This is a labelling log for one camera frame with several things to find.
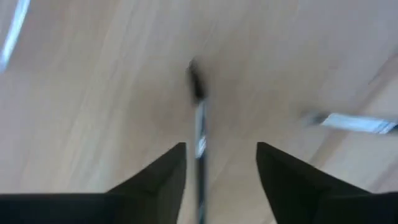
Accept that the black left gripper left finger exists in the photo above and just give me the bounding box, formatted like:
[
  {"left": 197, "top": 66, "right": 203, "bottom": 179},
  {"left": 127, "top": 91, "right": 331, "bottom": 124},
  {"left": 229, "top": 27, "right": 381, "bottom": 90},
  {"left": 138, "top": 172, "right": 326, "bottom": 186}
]
[{"left": 0, "top": 142, "right": 187, "bottom": 224}]

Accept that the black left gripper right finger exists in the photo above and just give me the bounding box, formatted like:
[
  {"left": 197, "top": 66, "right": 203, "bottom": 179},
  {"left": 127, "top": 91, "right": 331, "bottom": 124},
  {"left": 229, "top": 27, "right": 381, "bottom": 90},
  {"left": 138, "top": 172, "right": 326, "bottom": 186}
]
[{"left": 256, "top": 141, "right": 398, "bottom": 224}]

